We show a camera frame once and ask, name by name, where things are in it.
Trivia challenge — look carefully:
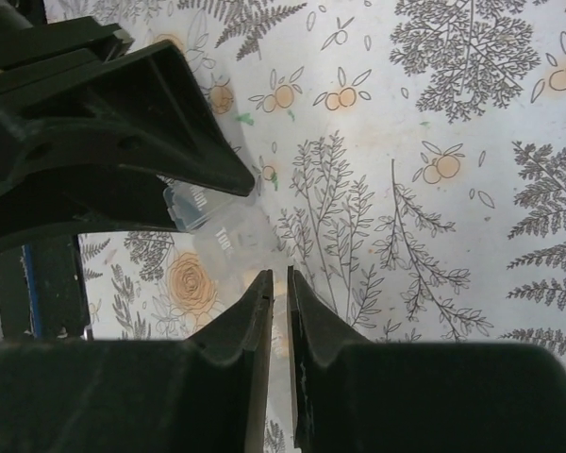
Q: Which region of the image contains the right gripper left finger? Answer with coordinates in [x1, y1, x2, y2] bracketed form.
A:
[0, 271, 274, 452]

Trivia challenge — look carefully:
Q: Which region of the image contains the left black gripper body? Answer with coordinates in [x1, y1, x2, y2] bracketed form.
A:
[0, 1, 133, 92]

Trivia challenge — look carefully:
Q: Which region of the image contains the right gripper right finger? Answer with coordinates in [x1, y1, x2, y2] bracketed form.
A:
[287, 270, 566, 452]

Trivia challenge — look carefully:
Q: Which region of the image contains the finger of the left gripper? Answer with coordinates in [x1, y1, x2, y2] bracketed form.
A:
[0, 165, 176, 253]
[0, 41, 255, 196]

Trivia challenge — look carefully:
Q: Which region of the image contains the clear weekly pill organizer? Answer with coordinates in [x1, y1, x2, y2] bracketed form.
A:
[163, 180, 287, 337]

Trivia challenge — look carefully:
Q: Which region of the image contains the floral table mat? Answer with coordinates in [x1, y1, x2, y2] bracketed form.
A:
[45, 1, 566, 452]

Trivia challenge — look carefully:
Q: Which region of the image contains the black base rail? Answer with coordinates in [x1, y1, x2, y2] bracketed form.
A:
[0, 236, 91, 340]

